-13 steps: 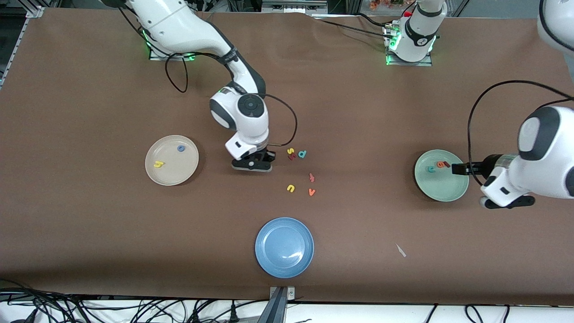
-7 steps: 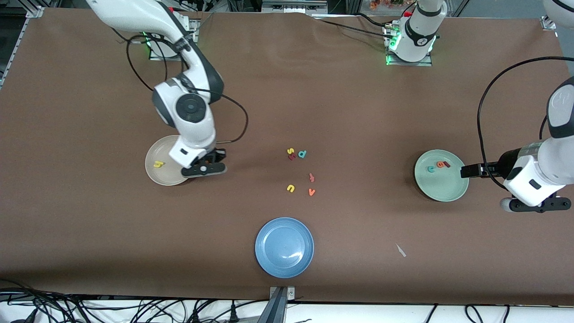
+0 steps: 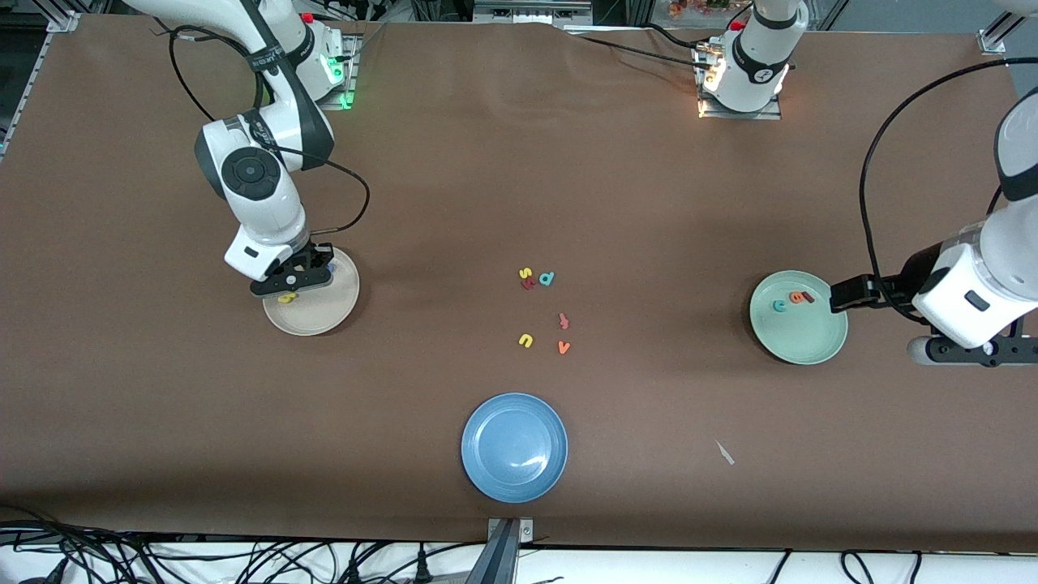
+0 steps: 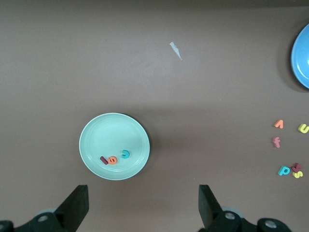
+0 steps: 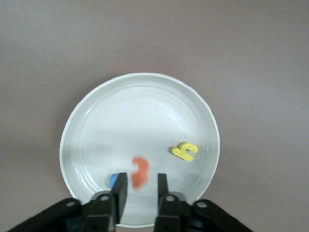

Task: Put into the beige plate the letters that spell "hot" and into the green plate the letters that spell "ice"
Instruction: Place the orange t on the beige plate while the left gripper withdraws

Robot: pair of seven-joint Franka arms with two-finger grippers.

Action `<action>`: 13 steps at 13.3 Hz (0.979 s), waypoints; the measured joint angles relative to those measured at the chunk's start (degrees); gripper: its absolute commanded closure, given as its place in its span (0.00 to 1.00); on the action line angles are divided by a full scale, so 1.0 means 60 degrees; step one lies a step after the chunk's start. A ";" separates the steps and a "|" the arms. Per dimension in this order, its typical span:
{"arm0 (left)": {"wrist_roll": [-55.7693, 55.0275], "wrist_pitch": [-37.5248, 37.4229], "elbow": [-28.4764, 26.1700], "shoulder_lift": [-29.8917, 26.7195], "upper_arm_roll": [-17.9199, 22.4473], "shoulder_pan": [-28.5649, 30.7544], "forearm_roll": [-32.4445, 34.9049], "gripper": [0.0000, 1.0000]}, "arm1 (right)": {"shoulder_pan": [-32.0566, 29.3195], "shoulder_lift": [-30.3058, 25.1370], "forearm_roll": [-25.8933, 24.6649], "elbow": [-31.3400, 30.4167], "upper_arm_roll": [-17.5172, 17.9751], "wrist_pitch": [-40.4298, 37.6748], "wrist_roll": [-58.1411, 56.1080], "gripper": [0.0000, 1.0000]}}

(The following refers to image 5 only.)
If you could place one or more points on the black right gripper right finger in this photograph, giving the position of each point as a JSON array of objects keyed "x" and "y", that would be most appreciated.
[{"x": 164, "y": 205}]

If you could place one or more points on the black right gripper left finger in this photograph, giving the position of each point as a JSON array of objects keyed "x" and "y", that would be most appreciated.
[{"x": 120, "y": 198}]

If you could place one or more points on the blue foam letter o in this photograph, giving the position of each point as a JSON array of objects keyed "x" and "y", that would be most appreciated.
[{"x": 112, "y": 181}]

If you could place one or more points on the orange foam letter t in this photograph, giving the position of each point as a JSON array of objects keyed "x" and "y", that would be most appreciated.
[{"x": 140, "y": 176}]

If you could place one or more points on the yellow foam letter h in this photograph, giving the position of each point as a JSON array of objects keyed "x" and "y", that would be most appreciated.
[{"x": 184, "y": 153}]

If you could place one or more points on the beige round plate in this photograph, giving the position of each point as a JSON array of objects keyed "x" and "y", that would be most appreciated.
[{"x": 140, "y": 120}]

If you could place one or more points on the brown table cover mat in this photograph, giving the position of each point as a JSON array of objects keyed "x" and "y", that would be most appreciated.
[{"x": 36, "y": 72}]

